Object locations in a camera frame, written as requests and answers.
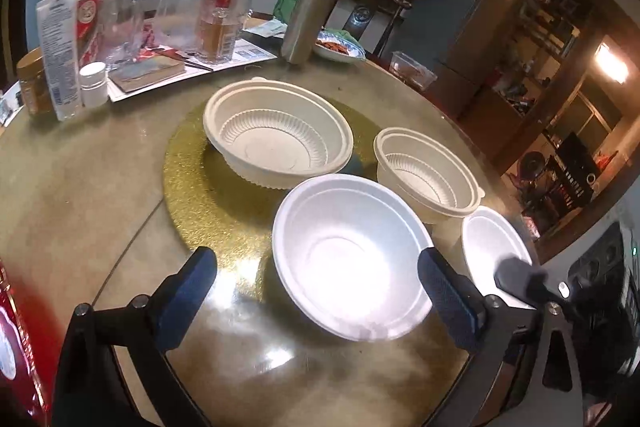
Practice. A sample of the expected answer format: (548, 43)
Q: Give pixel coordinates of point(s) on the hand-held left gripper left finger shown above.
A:
(187, 292)

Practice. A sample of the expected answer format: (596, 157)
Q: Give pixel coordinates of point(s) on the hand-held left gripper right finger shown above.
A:
(445, 297)

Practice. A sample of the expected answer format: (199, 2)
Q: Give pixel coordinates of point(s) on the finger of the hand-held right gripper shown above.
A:
(520, 274)

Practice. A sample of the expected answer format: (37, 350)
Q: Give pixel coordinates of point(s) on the small white foam bowl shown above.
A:
(485, 247)

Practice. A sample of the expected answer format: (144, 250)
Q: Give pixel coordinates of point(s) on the large white foam bowl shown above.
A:
(350, 257)

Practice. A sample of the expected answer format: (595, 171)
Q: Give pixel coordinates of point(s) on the small beige ribbed plastic bowl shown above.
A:
(425, 177)

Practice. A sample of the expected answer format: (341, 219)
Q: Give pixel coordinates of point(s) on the large beige ribbed plastic bowl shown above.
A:
(280, 142)

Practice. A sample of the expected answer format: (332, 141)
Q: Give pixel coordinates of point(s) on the gold glitter turntable mat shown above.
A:
(210, 207)

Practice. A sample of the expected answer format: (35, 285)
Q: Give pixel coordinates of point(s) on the floor fan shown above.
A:
(532, 164)

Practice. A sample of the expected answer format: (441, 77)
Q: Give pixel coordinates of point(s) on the black equipment rack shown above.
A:
(572, 177)

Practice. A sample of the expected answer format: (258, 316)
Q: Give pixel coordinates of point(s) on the red glossy packet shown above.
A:
(15, 332)

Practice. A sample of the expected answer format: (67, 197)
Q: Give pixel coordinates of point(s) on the worn hardcover book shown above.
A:
(150, 72)

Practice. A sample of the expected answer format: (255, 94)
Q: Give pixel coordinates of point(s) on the small white pill bottle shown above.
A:
(93, 87)

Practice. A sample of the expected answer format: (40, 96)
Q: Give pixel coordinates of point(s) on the clear plastic food container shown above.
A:
(412, 72)

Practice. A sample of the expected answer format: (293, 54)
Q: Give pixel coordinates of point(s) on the glowing lamp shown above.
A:
(612, 63)

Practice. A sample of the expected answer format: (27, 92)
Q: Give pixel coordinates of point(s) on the large printed paper sheet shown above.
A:
(245, 54)

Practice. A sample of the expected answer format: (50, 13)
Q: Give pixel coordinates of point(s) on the red snack wrappers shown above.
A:
(155, 44)

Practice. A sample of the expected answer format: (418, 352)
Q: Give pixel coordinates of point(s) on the brown jar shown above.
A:
(32, 87)

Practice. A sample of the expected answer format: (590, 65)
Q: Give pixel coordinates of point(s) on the small printed card packet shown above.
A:
(7, 107)

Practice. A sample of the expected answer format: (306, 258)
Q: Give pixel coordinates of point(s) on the blue patterned white plate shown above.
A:
(350, 56)

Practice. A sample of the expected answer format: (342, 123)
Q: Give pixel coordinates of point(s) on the cluttered wooden shelf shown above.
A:
(550, 17)

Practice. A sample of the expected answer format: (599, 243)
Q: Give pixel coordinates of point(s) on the small red-capped liquor bottle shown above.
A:
(217, 32)

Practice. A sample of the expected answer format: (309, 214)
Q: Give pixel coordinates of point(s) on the grey refrigerator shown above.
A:
(450, 22)

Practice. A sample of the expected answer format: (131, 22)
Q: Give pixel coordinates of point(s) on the white printed pouch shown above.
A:
(57, 57)

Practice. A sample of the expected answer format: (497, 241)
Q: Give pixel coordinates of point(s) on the reddish cooked food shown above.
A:
(332, 47)

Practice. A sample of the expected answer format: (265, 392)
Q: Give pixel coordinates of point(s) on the small printed paper packet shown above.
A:
(265, 28)

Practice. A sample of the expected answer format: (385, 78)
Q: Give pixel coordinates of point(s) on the clear plastic bag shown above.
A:
(175, 17)

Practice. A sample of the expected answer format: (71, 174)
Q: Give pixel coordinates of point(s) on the clear glass beer mug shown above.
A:
(122, 22)

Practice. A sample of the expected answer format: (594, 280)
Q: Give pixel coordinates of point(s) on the stainless steel thermos flask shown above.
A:
(305, 27)

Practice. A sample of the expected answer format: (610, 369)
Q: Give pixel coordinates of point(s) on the dark wooden chair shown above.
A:
(360, 14)

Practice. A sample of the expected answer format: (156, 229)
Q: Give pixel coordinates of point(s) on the white red-labelled liquor bottle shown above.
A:
(87, 12)

